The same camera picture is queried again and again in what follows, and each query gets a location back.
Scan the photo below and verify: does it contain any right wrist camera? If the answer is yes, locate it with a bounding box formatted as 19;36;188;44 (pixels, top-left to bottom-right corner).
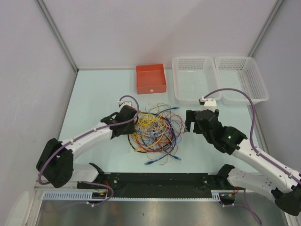
199;97;217;112

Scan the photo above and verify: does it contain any thin white wire bundle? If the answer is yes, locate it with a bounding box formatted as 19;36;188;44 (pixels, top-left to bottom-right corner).
137;123;167;139

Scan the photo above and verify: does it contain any orange square box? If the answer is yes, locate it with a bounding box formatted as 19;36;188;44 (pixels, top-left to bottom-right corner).
136;64;166;95

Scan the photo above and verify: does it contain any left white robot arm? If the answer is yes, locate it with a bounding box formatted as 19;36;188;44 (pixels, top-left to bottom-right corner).
36;104;138;188

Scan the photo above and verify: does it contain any thick black cable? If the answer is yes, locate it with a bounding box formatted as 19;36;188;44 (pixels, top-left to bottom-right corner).
127;113;165;153

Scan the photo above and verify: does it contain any thick yellow cable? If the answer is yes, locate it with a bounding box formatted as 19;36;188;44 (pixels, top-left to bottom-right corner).
135;135;170;151

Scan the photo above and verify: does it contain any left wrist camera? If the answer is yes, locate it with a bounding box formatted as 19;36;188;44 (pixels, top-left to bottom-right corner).
118;100;132;108

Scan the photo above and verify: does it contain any right white plastic basket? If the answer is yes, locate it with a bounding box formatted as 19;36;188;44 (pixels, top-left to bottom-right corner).
214;56;269;104

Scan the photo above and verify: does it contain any white plastic basket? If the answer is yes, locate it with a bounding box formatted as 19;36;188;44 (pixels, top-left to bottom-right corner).
214;56;269;104
172;56;221;105

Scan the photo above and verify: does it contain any white slotted cable duct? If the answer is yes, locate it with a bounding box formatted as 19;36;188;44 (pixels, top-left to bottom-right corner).
43;191;221;202

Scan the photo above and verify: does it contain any left white plastic basket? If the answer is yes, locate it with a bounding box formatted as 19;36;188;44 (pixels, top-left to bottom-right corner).
172;56;221;105

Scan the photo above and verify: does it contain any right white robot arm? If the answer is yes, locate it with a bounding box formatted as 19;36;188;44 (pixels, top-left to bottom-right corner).
185;110;301;216

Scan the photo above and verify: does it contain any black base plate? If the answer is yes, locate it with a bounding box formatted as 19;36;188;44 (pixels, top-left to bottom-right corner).
91;163;235;199

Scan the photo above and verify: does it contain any thick red cable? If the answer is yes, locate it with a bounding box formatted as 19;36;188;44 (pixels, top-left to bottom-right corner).
133;115;176;153

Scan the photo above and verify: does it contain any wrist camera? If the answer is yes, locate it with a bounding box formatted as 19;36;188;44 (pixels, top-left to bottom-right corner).
118;100;132;108
199;97;217;112

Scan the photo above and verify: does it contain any thick blue ethernet cable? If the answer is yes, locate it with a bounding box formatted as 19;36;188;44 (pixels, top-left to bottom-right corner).
135;107;182;165

